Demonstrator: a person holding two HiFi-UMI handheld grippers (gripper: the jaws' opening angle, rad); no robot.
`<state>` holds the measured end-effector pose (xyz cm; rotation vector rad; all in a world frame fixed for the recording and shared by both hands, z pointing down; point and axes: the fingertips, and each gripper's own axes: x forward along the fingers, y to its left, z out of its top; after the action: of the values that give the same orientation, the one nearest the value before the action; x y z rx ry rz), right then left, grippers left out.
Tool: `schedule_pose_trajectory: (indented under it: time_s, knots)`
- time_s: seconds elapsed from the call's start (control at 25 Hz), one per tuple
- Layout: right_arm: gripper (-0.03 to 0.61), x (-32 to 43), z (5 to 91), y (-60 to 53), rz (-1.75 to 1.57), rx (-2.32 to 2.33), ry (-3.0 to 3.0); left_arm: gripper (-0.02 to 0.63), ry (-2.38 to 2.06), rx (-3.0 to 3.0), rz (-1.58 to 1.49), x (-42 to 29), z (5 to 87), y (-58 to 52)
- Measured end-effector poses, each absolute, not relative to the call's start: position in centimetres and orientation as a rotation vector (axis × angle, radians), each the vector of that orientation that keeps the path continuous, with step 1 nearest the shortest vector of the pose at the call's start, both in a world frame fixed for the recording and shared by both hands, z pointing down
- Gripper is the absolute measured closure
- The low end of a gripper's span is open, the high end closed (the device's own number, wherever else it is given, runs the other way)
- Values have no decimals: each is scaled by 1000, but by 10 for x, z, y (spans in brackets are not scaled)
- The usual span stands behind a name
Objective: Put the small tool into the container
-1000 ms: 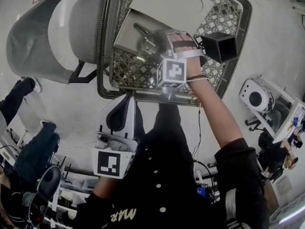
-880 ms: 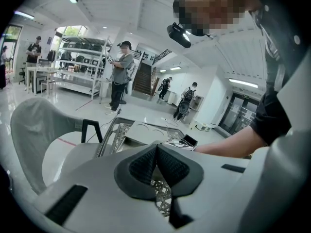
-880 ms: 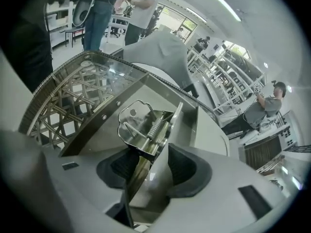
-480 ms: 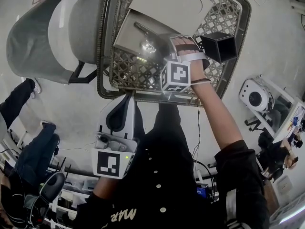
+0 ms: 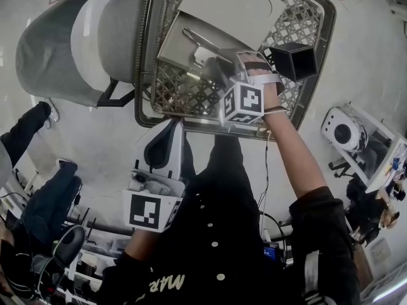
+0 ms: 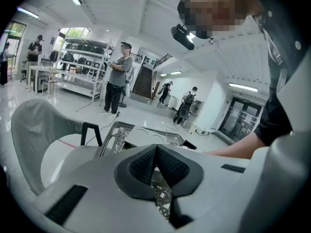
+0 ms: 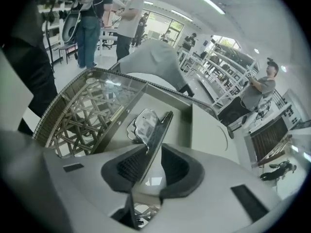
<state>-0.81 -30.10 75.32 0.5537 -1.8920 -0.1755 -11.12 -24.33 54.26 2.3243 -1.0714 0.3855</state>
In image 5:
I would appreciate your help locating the person's black jacket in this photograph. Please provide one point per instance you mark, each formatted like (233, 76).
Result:
(229, 218)

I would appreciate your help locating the black round stool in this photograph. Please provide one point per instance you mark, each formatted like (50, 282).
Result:
(71, 243)

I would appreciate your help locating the grey trolley stand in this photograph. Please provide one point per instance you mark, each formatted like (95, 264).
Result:
(375, 157)

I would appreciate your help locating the silver pen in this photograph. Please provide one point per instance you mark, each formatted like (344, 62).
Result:
(193, 74)

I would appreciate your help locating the person's left forearm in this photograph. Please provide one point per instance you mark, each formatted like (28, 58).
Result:
(144, 243)

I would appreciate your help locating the white desk with colourful papers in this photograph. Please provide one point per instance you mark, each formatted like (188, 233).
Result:
(394, 164)

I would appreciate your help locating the small blue screen device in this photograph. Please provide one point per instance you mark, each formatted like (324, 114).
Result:
(271, 251)

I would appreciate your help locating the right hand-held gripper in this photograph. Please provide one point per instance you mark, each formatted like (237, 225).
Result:
(243, 100)

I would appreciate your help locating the white round device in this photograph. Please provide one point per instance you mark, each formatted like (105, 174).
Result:
(343, 132)

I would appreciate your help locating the person's right forearm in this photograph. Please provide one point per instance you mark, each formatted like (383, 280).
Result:
(286, 145)

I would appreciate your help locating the light grey flat board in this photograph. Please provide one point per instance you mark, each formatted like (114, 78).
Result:
(229, 11)

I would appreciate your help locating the person's right hand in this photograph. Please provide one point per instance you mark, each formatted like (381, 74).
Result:
(257, 65)

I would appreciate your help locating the grey chair with black frame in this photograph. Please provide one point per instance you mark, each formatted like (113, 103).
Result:
(47, 52)

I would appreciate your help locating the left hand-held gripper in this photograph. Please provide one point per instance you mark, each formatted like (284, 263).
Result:
(159, 186)

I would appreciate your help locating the black cube container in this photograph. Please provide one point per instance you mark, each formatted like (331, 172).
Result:
(295, 60)

